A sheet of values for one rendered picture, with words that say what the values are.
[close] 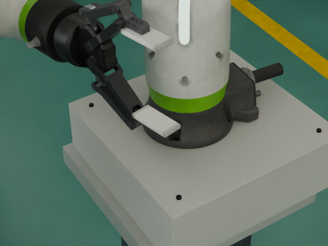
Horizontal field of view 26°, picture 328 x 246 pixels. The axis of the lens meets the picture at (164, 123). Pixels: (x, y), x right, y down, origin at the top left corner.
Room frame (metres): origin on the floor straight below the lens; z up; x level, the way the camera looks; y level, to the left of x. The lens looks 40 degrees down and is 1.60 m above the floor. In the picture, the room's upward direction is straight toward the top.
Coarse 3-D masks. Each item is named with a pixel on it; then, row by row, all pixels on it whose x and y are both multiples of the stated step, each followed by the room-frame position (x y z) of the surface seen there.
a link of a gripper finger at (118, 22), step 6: (132, 12) 0.80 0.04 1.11; (120, 18) 0.78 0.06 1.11; (114, 24) 0.78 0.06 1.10; (120, 24) 0.78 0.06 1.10; (108, 30) 0.80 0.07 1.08; (114, 30) 0.79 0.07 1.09; (120, 30) 0.80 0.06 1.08; (96, 36) 0.82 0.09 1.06; (102, 36) 0.81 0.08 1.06; (108, 36) 0.80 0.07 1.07; (114, 36) 0.83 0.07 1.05; (90, 42) 0.83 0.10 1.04; (96, 42) 0.81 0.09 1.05; (90, 48) 0.82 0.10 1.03
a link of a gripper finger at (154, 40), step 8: (128, 32) 0.77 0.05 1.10; (152, 32) 0.76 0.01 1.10; (160, 32) 0.76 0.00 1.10; (136, 40) 0.75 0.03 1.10; (144, 40) 0.74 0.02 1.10; (152, 40) 0.74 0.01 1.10; (160, 40) 0.74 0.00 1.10; (168, 40) 0.74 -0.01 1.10; (152, 48) 0.73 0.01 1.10; (160, 48) 0.73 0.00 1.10
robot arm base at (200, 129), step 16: (272, 64) 0.98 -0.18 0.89; (240, 80) 0.91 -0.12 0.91; (256, 80) 0.95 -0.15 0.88; (224, 96) 0.87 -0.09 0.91; (240, 96) 0.89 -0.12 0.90; (256, 96) 0.92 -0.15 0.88; (176, 112) 0.83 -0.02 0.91; (208, 112) 0.84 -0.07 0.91; (224, 112) 0.86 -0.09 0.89; (240, 112) 0.88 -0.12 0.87; (256, 112) 0.88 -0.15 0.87; (144, 128) 0.86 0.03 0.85; (192, 128) 0.82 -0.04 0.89; (208, 128) 0.83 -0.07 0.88; (224, 128) 0.84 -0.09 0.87; (176, 144) 0.82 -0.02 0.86; (192, 144) 0.81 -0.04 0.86; (208, 144) 0.82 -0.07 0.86
